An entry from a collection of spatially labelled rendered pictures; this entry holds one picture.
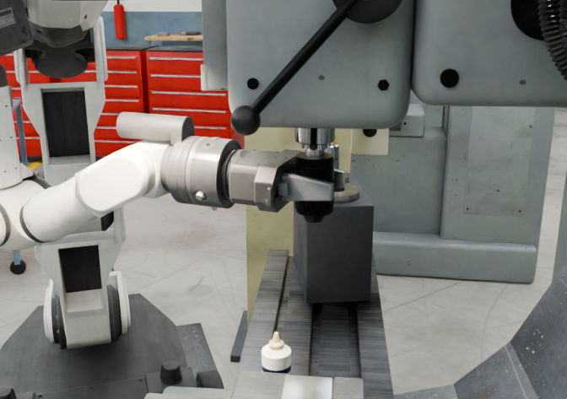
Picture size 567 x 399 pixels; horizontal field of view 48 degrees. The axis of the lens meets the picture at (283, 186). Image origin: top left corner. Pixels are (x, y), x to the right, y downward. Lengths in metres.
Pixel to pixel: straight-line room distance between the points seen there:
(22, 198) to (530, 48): 0.71
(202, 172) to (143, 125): 0.11
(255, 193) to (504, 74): 0.30
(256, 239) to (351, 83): 2.05
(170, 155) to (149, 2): 9.35
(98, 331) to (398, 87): 1.15
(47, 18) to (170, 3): 8.99
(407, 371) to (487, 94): 2.15
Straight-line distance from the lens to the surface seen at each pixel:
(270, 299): 1.21
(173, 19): 10.04
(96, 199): 0.86
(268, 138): 2.54
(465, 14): 0.64
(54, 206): 0.94
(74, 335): 1.64
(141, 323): 1.87
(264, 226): 2.64
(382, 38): 0.65
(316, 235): 1.14
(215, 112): 5.38
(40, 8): 1.07
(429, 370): 2.74
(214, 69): 0.74
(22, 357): 1.80
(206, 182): 0.78
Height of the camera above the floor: 1.45
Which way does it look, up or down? 17 degrees down
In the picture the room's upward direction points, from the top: straight up
